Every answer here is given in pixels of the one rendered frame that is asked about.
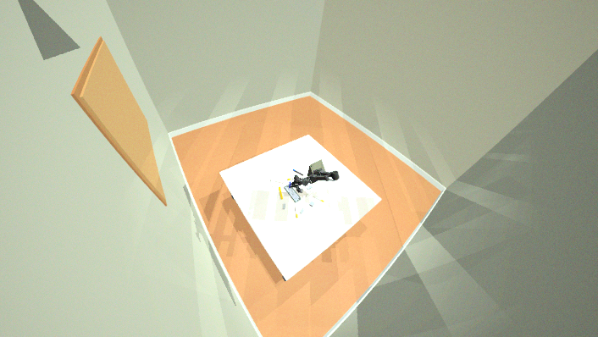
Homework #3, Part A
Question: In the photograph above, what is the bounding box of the white keyboard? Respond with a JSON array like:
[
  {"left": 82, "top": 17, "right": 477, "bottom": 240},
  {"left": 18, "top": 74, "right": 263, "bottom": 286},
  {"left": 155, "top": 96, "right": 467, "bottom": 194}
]
[{"left": 284, "top": 185, "right": 301, "bottom": 203}]

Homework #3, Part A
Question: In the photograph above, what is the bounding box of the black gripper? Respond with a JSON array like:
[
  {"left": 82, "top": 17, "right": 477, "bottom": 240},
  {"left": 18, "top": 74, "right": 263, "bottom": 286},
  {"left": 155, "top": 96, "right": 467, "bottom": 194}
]
[{"left": 290, "top": 178, "right": 303, "bottom": 192}]

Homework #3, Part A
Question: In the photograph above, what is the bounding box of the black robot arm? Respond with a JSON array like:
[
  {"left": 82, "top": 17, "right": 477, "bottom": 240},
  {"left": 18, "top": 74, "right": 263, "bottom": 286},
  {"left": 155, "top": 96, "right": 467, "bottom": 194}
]
[{"left": 294, "top": 168, "right": 340, "bottom": 186}]

